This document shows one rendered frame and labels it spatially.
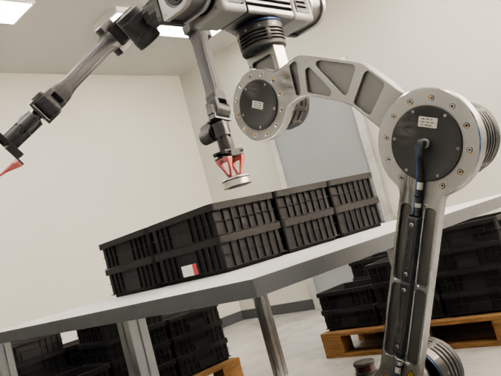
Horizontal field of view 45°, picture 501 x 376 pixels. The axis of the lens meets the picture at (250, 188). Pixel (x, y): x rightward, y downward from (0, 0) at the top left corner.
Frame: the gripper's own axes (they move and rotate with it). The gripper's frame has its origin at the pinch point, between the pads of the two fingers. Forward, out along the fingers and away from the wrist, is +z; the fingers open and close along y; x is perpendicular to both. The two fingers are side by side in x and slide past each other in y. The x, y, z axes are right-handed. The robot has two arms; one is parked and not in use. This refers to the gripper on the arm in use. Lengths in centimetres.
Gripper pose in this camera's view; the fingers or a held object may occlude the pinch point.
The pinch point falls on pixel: (234, 174)
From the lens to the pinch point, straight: 219.4
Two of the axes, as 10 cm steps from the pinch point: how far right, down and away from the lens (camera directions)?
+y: -6.4, 1.2, -7.6
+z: 2.8, 9.6, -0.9
